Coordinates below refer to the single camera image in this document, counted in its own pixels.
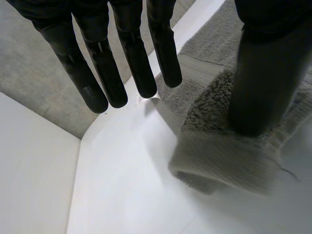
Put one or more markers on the grey towel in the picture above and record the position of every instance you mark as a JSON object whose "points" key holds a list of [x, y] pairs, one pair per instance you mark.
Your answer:
{"points": [[209, 114]]}

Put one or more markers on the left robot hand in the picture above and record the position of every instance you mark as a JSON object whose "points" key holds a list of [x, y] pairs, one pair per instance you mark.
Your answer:
{"points": [[263, 73]]}

